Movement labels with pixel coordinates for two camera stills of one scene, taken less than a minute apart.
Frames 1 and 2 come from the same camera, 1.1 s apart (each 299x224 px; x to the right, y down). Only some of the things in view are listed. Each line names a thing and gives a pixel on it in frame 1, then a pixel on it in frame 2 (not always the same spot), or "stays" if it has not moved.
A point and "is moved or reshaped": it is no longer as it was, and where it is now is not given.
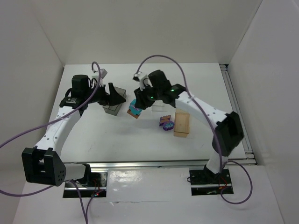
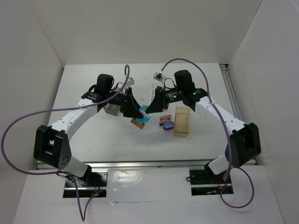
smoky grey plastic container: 113,109 stays
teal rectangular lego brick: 135,111 is moved or reshaped
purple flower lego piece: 168,126 stays
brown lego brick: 135,115 is moved or reshaped
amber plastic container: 181,123 stays
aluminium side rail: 250,157 stays
